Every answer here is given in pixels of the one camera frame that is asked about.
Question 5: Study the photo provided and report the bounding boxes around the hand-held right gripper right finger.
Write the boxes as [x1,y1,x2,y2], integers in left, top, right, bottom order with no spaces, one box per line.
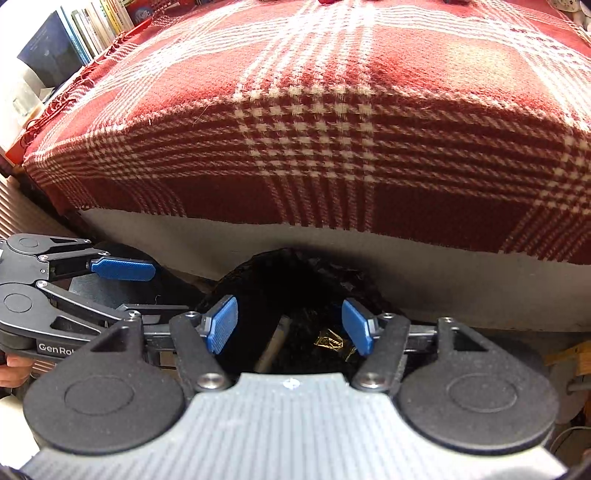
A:
[342,298,506,393]

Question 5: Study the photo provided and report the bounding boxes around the large dark blue book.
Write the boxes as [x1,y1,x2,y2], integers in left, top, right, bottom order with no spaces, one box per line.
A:
[17,11,89,89]

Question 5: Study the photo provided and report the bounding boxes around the grey mattress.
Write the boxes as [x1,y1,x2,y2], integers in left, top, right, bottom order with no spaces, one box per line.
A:
[81,208,591,332]

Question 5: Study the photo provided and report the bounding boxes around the gold foil wrapper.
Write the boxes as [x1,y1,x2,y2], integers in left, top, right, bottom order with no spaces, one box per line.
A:
[314,329,358,361]

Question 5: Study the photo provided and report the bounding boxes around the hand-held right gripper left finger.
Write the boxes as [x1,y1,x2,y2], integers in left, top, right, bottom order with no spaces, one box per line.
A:
[90,295,238,392]

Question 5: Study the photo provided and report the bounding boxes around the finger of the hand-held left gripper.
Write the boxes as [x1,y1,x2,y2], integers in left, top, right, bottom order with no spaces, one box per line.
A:
[9,234,157,282]
[34,280,188,336]

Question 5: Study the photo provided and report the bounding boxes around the red plaid blanket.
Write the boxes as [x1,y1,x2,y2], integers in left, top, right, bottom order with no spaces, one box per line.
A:
[23,0,591,266]

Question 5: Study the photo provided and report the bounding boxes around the wooden frame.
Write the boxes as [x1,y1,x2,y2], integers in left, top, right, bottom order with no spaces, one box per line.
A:
[545,339,591,368]

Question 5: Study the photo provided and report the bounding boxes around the person's left hand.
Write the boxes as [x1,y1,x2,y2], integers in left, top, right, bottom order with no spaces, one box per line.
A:
[0,354,36,389]

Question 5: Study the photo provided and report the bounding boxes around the pink ribbed suitcase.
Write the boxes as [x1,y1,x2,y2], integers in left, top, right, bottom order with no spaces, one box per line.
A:
[0,174,90,245]

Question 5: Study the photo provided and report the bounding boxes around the grey paper tube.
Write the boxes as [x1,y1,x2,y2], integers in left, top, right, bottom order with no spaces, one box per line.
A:
[253,316,291,374]

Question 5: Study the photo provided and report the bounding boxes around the row of books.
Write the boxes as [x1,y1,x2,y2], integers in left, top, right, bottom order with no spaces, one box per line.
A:
[60,0,160,65]

